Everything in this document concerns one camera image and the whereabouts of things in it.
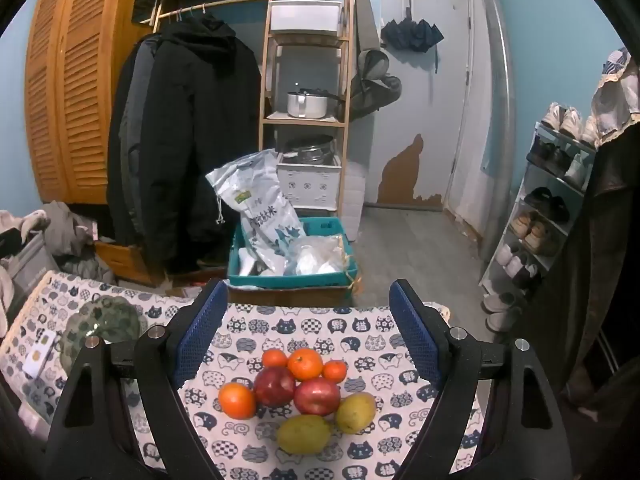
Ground dark brown coat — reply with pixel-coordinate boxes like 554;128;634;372
520;125;640;411

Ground white perforated basket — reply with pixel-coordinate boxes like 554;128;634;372
276;154;343;211

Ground clear plastic bag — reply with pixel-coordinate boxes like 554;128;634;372
287;235;351;277

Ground white printed rice bag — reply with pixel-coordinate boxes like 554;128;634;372
205;149;306;276

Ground white door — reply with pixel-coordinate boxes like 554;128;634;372
380;0;476;211

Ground teal cardboard box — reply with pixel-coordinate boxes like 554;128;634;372
227;216;360;291

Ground wooden louvered door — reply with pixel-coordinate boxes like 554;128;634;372
22;0;151;206

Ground shoe rack with shoes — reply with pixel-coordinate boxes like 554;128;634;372
482;102;601;333

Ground wooden shelf rack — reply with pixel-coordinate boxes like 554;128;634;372
259;0;357;216

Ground brown cardboard box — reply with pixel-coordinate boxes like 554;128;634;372
227;286;353;307

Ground large orange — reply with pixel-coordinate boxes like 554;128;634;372
286;347;324;382
218;382;257;420

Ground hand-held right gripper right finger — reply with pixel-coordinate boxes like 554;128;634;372
389;279;574;480

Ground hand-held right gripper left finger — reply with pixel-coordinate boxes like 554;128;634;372
44;279;229;480

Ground green mango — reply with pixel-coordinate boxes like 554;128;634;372
276;414;332;456
335;392;377;435

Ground lace trimmed cloth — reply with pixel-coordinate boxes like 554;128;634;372
591;47;640;148

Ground dark blue umbrella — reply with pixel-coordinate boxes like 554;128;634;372
381;17;445;56

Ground white foam boxes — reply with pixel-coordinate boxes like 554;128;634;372
340;160;368;241

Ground cat print tablecloth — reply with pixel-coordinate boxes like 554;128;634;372
0;270;486;480

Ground metal pot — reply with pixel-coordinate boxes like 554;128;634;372
282;135;336;166

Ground white pot with lid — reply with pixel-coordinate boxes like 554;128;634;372
286;87;346;120

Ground grey storage bin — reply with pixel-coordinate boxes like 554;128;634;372
0;232;61;306

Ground white storage drawer box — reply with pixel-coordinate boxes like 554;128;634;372
268;0;346;36

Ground green glass plate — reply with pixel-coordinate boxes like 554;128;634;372
59;295;148;376

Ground dark grey jacket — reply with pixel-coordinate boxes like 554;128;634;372
106;35;162;248

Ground yellow string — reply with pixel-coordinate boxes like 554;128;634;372
336;242;363;295

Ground black hooded coat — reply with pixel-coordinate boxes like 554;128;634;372
142;10;263;273

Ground white card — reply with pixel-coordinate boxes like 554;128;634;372
22;331;57;378

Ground pile of clothes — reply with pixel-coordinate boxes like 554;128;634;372
0;202;118;281

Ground grey hanging bag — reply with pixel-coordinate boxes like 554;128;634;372
350;50;403;121

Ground wooden clothes rail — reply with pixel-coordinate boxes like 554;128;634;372
137;0;276;31

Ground dark red apple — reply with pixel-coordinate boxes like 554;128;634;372
253;366;297;408

